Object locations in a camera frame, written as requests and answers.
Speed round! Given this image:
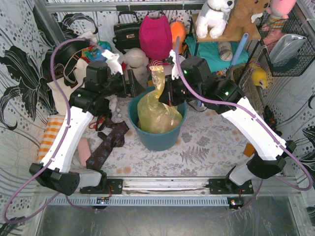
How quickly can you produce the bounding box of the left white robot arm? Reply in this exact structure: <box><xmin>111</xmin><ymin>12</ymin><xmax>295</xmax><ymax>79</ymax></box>
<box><xmin>29</xmin><ymin>61</ymin><xmax>145</xmax><ymax>196</ymax></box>

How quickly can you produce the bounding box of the cream canvas tote bag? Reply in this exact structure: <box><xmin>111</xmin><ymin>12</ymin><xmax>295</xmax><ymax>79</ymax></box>
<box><xmin>48</xmin><ymin>59</ymin><xmax>88</xmax><ymax>116</ymax></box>

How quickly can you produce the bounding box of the white plush dog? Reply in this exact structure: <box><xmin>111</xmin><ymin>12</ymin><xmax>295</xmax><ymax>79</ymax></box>
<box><xmin>195</xmin><ymin>0</ymin><xmax>235</xmax><ymax>39</ymax></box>

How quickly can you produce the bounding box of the brown teddy bear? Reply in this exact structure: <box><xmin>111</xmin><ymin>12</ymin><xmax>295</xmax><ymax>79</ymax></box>
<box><xmin>223</xmin><ymin>0</ymin><xmax>270</xmax><ymax>40</ymax></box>

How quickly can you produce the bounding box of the yellow plush duck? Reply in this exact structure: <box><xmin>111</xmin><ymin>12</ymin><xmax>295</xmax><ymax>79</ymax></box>
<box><xmin>249</xmin><ymin>59</ymin><xmax>267</xmax><ymax>89</ymax></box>

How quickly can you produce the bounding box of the pink cloth roll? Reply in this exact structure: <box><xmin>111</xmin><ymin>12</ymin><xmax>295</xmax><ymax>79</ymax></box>
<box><xmin>77</xmin><ymin>138</ymin><xmax>91</xmax><ymax>167</ymax></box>

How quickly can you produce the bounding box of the orange checkered cloth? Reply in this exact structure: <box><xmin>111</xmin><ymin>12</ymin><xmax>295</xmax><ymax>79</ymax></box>
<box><xmin>37</xmin><ymin>115</ymin><xmax>65</xmax><ymax>161</ymax></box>

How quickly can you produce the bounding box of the black wire basket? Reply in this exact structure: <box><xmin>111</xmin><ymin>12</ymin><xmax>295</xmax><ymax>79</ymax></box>
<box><xmin>257</xmin><ymin>12</ymin><xmax>315</xmax><ymax>77</ymax></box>

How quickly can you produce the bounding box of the pink white plush doll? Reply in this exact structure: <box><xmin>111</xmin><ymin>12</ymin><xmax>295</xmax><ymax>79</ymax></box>
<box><xmin>148</xmin><ymin>59</ymin><xmax>170</xmax><ymax>72</ymax></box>

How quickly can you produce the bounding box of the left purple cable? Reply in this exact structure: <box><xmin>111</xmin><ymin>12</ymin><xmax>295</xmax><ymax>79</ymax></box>
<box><xmin>3</xmin><ymin>38</ymin><xmax>106</xmax><ymax>224</ymax></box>

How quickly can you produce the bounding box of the magenta felt bag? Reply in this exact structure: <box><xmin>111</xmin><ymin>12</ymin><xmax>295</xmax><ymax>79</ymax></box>
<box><xmin>139</xmin><ymin>15</ymin><xmax>172</xmax><ymax>60</ymax></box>

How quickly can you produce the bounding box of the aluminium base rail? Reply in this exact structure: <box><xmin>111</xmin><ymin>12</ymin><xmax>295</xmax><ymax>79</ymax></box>
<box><xmin>78</xmin><ymin>176</ymin><xmax>300</xmax><ymax>197</ymax></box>

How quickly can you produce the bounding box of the purple cable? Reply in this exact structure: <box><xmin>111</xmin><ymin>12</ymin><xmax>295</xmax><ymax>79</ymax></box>
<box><xmin>3</xmin><ymin>38</ymin><xmax>106</xmax><ymax>224</ymax></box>
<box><xmin>172</xmin><ymin>36</ymin><xmax>314</xmax><ymax>192</ymax></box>

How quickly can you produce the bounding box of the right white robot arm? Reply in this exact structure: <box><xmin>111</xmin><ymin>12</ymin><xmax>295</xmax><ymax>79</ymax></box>
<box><xmin>159</xmin><ymin>55</ymin><xmax>296</xmax><ymax>188</ymax></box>

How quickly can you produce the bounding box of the dark patterned necktie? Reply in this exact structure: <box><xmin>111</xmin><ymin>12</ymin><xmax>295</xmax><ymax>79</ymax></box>
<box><xmin>86</xmin><ymin>116</ymin><xmax>129</xmax><ymax>171</ymax></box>

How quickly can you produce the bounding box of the orange plush toy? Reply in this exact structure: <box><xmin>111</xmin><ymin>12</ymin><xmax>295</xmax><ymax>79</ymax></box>
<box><xmin>170</xmin><ymin>21</ymin><xmax>186</xmax><ymax>54</ymax></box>

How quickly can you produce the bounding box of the yellow plastic trash bag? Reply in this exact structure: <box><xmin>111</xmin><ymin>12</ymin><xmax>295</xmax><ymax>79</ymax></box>
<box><xmin>137</xmin><ymin>66</ymin><xmax>183</xmax><ymax>134</ymax></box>

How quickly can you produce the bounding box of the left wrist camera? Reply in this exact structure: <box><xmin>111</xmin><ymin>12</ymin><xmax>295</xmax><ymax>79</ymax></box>
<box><xmin>101</xmin><ymin>50</ymin><xmax>123</xmax><ymax>75</ymax></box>

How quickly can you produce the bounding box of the colourful striped cloth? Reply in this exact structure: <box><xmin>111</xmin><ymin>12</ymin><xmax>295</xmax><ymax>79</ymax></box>
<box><xmin>81</xmin><ymin>40</ymin><xmax>112</xmax><ymax>63</ymax></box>

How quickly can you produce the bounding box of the teal plastic trash bin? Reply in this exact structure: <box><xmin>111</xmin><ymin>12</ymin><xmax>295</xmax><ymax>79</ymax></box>
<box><xmin>127</xmin><ymin>86</ymin><xmax>187</xmax><ymax>151</ymax></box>

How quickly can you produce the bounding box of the teal cloth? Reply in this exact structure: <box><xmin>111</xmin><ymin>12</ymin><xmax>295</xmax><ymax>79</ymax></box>
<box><xmin>185</xmin><ymin>37</ymin><xmax>249</xmax><ymax>72</ymax></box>

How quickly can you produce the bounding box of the grey foil pouch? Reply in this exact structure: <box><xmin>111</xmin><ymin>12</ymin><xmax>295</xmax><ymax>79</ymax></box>
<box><xmin>269</xmin><ymin>34</ymin><xmax>307</xmax><ymax>64</ymax></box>

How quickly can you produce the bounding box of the black hat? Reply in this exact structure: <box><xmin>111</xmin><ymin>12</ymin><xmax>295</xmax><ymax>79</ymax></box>
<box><xmin>54</xmin><ymin>38</ymin><xmax>90</xmax><ymax>66</ymax></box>

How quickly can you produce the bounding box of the black leather handbag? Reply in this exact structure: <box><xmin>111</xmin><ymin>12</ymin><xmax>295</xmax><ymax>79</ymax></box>
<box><xmin>112</xmin><ymin>11</ymin><xmax>142</xmax><ymax>54</ymax></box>

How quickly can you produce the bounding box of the white fluffy plush lamb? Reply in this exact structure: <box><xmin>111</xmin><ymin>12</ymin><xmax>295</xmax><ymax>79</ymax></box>
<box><xmin>123</xmin><ymin>48</ymin><xmax>149</xmax><ymax>82</ymax></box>

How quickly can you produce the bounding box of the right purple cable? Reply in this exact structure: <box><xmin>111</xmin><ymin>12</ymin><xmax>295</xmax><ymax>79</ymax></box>
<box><xmin>172</xmin><ymin>36</ymin><xmax>314</xmax><ymax>192</ymax></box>

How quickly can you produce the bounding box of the light blue squeegee tool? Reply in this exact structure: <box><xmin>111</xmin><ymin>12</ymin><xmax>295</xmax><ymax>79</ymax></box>
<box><xmin>226</xmin><ymin>32</ymin><xmax>249</xmax><ymax>80</ymax></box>

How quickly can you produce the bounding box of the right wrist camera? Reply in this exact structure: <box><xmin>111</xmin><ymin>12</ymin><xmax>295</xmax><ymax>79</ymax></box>
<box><xmin>169</xmin><ymin>50</ymin><xmax>185</xmax><ymax>80</ymax></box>

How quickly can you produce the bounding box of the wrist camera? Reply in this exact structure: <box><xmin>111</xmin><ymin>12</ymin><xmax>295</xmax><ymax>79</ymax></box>
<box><xmin>101</xmin><ymin>50</ymin><xmax>123</xmax><ymax>75</ymax></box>
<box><xmin>169</xmin><ymin>50</ymin><xmax>185</xmax><ymax>80</ymax></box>

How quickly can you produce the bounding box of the pink plush toy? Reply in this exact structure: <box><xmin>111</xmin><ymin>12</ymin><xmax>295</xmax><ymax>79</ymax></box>
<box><xmin>266</xmin><ymin>0</ymin><xmax>296</xmax><ymax>24</ymax></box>

